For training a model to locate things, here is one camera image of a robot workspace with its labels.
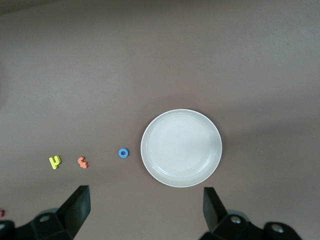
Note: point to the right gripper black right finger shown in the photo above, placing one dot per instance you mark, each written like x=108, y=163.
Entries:
x=217, y=220

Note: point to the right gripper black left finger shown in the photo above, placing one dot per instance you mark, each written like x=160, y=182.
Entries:
x=70, y=215

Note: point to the maroon foam letter z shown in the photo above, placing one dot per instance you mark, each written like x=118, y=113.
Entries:
x=1, y=213

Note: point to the brown paper table cover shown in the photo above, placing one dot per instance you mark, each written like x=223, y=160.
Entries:
x=160, y=62

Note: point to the orange foam letter t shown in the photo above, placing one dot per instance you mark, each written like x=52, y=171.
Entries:
x=82, y=163

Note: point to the blue foam letter o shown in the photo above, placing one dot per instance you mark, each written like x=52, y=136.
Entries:
x=120, y=153

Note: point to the beige plate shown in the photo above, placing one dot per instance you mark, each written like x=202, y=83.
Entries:
x=181, y=147

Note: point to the yellow foam letter h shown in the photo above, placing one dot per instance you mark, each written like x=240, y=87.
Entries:
x=53, y=162

